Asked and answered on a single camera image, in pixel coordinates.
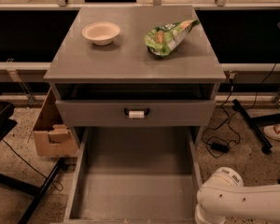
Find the grey drawer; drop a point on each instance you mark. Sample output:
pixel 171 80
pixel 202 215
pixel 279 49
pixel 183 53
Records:
pixel 134 176
pixel 116 113

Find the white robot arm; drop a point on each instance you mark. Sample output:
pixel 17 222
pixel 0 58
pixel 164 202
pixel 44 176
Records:
pixel 224 195

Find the grey drawer cabinet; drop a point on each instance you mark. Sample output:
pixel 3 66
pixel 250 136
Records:
pixel 126 70

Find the grey top drawer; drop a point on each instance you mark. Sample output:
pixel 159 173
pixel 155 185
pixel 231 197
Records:
pixel 116 113

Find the black stand leg right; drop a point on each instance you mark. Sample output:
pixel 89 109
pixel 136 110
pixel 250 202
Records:
pixel 266 145

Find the white red shoe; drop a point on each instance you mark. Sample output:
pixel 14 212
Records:
pixel 272 131

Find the brown cardboard box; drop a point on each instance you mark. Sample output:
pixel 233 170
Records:
pixel 52 137

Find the green chip bag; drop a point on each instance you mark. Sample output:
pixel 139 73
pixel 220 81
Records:
pixel 162 40

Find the white paper bowl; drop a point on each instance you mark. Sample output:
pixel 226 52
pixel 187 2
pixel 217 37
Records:
pixel 101 33

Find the black stand left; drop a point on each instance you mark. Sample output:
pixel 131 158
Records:
pixel 19 160

